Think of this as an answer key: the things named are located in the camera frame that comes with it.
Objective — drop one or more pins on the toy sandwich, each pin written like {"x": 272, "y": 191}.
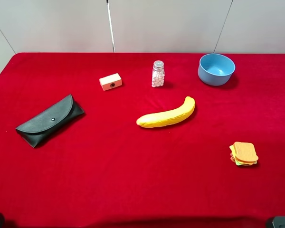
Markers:
{"x": 243, "y": 154}

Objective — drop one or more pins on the dark object bottom right corner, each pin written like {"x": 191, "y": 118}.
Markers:
{"x": 276, "y": 222}

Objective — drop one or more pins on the yellow toy banana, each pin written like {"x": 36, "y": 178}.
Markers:
{"x": 169, "y": 117}

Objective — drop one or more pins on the glass bottle of white pills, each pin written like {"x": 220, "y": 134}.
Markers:
{"x": 158, "y": 73}

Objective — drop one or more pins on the blue bowl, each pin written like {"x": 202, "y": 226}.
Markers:
{"x": 215, "y": 69}

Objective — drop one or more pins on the black leather glasses case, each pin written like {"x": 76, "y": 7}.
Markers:
{"x": 40, "y": 127}

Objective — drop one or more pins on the small white toy camera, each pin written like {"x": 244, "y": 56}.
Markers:
{"x": 110, "y": 82}

